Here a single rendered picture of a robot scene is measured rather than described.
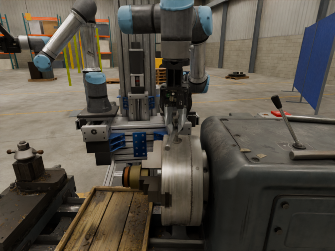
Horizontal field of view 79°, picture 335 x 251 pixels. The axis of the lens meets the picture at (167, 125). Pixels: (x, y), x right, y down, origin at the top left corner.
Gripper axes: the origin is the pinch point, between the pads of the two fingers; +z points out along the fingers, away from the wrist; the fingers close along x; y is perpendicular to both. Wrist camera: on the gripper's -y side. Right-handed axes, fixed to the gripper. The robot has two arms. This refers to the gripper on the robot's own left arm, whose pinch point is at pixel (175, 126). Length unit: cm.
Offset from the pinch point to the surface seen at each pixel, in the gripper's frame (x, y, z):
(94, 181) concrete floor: -109, -132, 143
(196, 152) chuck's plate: 6.7, 1.5, 7.6
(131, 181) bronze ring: -14.8, 1.9, 20.9
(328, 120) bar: 56, -21, 4
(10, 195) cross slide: -66, 2, 33
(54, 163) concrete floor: -187, -166, 146
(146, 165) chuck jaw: -10.8, -4.0, 18.1
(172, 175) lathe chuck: -0.1, 8.3, 11.7
